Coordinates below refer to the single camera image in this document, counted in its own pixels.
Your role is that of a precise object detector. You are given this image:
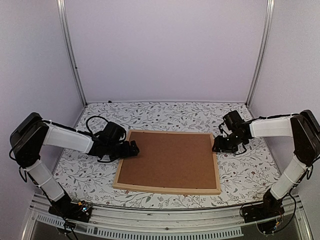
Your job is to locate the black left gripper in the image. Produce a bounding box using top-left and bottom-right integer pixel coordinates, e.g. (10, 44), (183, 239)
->
(106, 140), (140, 162)

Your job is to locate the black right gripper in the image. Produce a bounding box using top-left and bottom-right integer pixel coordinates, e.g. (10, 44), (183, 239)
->
(211, 132), (245, 154)

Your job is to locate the brown backing board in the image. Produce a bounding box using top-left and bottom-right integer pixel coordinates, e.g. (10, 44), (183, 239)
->
(117, 131), (218, 190)

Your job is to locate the light wooden picture frame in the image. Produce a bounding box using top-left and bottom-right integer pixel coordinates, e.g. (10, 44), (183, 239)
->
(111, 129), (222, 196)

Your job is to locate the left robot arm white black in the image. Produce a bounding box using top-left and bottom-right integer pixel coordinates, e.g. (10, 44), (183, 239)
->
(8, 112), (140, 217)

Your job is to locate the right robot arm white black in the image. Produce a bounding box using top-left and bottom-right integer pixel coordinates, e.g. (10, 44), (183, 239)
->
(212, 109), (320, 218)

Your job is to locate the floral patterned table mat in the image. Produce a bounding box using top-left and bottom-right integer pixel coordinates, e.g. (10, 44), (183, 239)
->
(54, 102), (280, 209)

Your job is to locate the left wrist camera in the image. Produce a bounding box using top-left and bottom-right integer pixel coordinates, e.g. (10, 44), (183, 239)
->
(98, 121), (127, 144)

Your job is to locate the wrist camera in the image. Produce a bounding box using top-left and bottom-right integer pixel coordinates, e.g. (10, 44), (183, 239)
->
(218, 110), (245, 134)
(98, 121), (127, 144)

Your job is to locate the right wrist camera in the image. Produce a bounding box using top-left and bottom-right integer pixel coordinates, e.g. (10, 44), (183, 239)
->
(218, 110), (245, 134)

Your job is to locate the aluminium front rail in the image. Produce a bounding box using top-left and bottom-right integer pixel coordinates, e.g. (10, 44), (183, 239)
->
(21, 194), (314, 240)

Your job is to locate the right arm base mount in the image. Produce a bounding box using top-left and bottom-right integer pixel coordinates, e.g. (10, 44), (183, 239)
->
(239, 195), (285, 235)

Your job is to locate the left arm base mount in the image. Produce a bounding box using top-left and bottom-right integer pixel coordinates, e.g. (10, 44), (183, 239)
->
(48, 193), (93, 223)

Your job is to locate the right aluminium corner post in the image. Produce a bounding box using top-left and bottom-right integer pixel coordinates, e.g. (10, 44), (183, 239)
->
(245, 0), (275, 108)

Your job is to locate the aluminium corner post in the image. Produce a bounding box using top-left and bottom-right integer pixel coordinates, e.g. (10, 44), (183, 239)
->
(245, 0), (275, 108)
(56, 0), (88, 107)

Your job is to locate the left aluminium corner post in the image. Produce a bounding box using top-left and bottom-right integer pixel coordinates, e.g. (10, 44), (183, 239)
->
(56, 0), (88, 107)

